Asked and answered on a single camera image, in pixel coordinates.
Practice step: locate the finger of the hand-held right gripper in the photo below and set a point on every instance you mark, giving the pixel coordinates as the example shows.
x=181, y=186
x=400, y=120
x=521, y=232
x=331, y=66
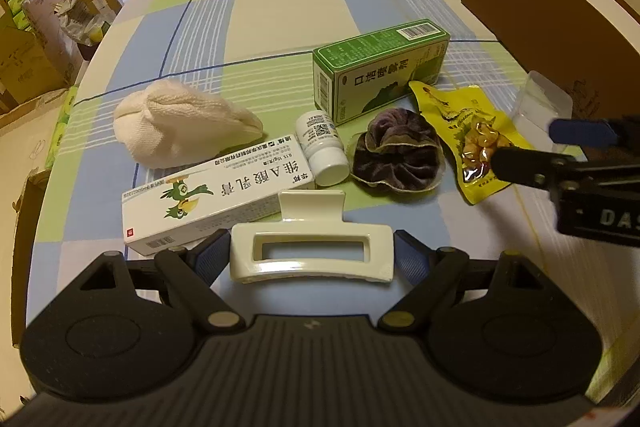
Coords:
x=525, y=167
x=575, y=130

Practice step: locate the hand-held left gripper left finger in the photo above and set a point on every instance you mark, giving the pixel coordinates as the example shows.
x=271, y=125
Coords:
x=212, y=248

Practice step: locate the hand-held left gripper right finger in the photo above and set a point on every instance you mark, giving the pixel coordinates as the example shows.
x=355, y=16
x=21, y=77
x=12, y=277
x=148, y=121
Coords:
x=407, y=253

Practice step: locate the clear plastic package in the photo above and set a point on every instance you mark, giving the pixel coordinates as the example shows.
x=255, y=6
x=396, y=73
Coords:
x=542, y=99

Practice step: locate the white ointment box parrot print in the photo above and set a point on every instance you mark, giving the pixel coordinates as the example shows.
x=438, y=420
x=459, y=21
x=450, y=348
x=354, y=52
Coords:
x=220, y=194

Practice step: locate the yellow snack packet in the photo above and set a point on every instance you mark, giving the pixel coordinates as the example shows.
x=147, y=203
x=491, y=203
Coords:
x=450, y=117

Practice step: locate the cream hair claw clip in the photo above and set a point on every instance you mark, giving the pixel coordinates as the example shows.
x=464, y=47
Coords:
x=310, y=264

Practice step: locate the purple velvet scrunchie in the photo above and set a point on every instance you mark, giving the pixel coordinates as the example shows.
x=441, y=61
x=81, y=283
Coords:
x=395, y=152

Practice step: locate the brown cardboard storage box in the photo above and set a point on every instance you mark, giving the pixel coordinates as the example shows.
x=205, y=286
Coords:
x=540, y=7

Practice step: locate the small white pill bottle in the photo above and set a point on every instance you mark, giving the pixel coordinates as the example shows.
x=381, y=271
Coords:
x=322, y=147

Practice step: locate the white knitted cloth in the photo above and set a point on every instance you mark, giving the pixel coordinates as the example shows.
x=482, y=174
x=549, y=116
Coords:
x=180, y=122

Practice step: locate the green medicine box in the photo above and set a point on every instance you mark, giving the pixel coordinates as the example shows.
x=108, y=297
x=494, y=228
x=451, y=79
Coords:
x=375, y=57

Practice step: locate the checked tablecloth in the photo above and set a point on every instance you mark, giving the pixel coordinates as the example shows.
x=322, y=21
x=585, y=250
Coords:
x=280, y=17

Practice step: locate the pile of cardboard boxes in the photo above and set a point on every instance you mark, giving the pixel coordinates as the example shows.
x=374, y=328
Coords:
x=35, y=52

